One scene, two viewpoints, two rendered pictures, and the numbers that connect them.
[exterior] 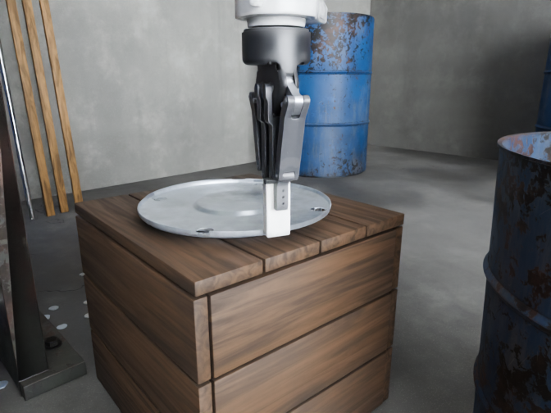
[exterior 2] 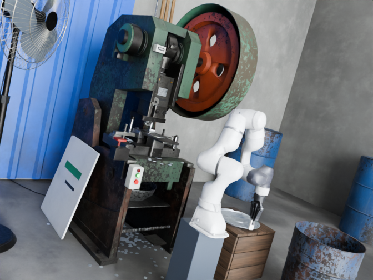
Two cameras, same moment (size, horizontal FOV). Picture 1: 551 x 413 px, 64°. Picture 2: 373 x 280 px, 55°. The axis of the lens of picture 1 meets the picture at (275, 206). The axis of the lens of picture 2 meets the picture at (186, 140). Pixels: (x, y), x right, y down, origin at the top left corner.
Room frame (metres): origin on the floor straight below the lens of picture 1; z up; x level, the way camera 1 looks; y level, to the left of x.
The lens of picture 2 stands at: (-1.67, 0.50, 1.13)
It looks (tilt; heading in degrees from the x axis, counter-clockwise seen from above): 8 degrees down; 1
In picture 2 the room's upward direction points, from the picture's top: 14 degrees clockwise
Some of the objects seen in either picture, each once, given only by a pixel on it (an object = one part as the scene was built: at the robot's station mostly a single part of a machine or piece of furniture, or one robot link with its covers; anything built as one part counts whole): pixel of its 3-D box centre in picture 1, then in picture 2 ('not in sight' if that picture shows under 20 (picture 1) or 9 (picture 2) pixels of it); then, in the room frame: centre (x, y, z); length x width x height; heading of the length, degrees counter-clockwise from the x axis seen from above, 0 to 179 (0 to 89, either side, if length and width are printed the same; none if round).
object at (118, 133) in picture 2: not in sight; (123, 131); (0.63, 0.94, 0.76); 0.17 x 0.06 x 0.10; 134
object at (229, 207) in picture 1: (235, 202); (238, 219); (0.66, 0.06, 0.37); 0.29 x 0.29 x 0.01
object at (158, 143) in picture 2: not in sight; (157, 146); (0.62, 0.70, 0.72); 0.25 x 0.14 x 0.14; 44
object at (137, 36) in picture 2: not in sight; (130, 43); (0.59, 1.01, 1.31); 0.22 x 0.12 x 0.22; 44
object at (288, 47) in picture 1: (275, 71); (258, 200); (0.52, 0.00, 0.56); 0.08 x 0.07 x 0.09; 21
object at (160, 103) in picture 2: not in sight; (157, 94); (0.71, 0.79, 1.04); 0.17 x 0.15 x 0.30; 44
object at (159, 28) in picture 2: not in sight; (135, 119); (0.85, 0.92, 0.83); 0.79 x 0.43 x 1.34; 44
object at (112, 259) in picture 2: not in sight; (90, 168); (0.66, 1.11, 0.45); 0.92 x 0.12 x 0.90; 44
